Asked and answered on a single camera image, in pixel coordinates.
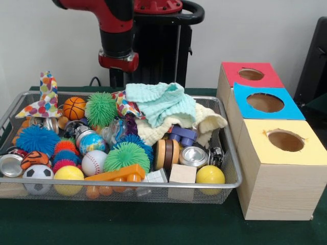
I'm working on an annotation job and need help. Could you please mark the pale yellow muslin cloth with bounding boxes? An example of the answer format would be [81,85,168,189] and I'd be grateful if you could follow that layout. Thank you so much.
[135,102,228,149]

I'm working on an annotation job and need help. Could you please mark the clear mesh bin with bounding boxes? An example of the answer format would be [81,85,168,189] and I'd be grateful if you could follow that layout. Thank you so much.
[0,91,242,206]

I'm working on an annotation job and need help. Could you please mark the green spiky rubber ball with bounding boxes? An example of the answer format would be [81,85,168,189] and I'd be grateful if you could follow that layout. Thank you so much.
[104,142,151,174]
[85,92,119,128]

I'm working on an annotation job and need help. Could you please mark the orange toy basketball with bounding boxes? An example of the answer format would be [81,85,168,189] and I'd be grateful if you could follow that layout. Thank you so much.
[63,96,86,121]

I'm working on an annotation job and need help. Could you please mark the blue spiky rubber ball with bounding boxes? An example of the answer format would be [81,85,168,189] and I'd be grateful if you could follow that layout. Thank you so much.
[15,126,60,156]

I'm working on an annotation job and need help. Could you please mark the black chair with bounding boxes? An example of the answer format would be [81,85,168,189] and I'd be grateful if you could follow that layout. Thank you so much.
[294,17,327,128]

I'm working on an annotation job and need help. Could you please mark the colourful polka-dot cloth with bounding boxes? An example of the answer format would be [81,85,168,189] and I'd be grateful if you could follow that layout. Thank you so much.
[15,71,64,119]

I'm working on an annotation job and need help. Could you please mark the mint green muslin cloth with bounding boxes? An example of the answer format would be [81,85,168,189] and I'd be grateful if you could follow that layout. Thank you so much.
[126,82,197,128]

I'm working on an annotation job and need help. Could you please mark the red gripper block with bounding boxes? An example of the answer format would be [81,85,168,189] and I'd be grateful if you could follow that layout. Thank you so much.
[98,50,139,73]

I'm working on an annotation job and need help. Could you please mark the crushed clear plastic bottle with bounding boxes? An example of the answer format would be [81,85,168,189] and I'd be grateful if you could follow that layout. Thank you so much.
[101,117,128,146]

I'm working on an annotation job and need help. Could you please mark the wooden box with three holes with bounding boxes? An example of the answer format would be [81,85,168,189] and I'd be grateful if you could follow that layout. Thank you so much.
[216,62,327,221]

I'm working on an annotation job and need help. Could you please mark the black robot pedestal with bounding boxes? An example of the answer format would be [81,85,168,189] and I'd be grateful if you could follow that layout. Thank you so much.
[107,0,205,88]

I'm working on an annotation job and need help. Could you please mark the white baseball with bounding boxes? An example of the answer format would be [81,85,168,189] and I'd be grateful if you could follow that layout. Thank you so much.
[81,150,108,177]

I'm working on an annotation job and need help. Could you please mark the yellow smiley ball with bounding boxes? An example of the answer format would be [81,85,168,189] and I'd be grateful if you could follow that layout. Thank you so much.
[196,164,225,194]

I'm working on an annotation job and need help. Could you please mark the black and white soccer ball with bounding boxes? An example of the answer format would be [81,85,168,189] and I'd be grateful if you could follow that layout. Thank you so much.
[23,164,55,196]

